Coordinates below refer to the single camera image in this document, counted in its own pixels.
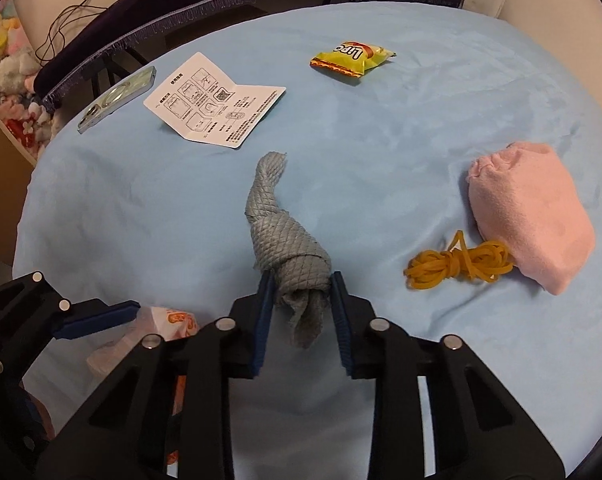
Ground pink cloth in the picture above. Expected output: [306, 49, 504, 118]
[466, 142, 595, 296]

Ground light blue bed sheet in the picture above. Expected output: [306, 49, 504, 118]
[12, 2, 602, 469]

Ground yellow chips packet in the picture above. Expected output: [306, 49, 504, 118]
[310, 41, 395, 78]

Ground black power cables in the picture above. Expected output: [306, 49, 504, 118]
[33, 0, 143, 68]

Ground white instruction leaflet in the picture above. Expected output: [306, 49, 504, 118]
[144, 52, 286, 148]

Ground orange white plastic bag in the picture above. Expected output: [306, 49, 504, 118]
[84, 304, 201, 466]

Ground yellow rubber cord bundle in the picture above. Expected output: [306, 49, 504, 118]
[403, 228, 516, 291]

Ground phone in green case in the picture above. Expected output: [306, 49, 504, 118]
[77, 66, 157, 134]

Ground grey knotted cloth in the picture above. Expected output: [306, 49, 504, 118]
[245, 152, 331, 349]

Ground plush toy storage bin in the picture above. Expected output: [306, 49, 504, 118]
[0, 0, 61, 159]

